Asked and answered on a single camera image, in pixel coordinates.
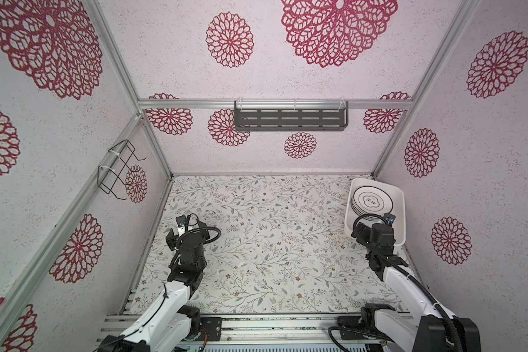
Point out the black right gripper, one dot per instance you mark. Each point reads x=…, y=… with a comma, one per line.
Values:
x=369, y=229

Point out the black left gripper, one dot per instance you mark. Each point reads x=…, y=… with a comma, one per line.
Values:
x=171, y=243

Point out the white plate thin green rim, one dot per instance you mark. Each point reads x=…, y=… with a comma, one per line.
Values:
x=371, y=200

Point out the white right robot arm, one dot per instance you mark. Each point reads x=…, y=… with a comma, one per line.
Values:
x=428, y=325

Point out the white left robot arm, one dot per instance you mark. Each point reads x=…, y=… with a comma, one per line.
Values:
x=169, y=320

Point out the white plastic bin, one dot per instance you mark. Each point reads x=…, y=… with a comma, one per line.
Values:
x=397, y=196

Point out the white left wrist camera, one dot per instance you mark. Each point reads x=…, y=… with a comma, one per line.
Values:
x=182, y=224

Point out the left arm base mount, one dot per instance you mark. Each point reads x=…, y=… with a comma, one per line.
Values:
x=200, y=328

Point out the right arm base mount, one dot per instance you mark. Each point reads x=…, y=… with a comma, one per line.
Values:
x=362, y=325

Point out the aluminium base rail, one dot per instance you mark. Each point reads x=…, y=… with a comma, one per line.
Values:
x=283, y=330

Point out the black wire wall rack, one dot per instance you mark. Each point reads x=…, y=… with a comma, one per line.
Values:
x=124, y=178

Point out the dark metal wall shelf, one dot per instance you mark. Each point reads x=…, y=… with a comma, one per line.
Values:
x=260, y=119

